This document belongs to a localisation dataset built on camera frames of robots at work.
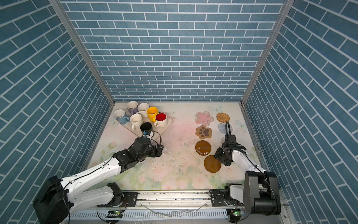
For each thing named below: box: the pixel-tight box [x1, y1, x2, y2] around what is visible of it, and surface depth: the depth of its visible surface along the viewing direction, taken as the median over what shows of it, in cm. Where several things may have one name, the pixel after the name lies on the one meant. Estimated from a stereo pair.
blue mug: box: [113, 109, 130, 125], surface depth 101 cm
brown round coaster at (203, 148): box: [194, 140, 212, 156], surface depth 95 cm
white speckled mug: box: [137, 102, 150, 119], surface depth 107 cm
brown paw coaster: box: [195, 125, 213, 140], surface depth 104 cm
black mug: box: [140, 122, 154, 136], surface depth 95 cm
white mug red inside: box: [153, 112, 168, 128], surface depth 104 cm
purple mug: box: [126, 100, 138, 115], surface depth 110 cm
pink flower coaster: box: [194, 111, 214, 127], surface depth 113 cm
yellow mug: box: [147, 106, 159, 124], surface depth 106 cm
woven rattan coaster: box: [216, 112, 230, 124], surface depth 114 cm
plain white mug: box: [129, 113, 143, 131], surface depth 98 cm
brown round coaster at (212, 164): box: [203, 154, 222, 174], surface depth 88 cm
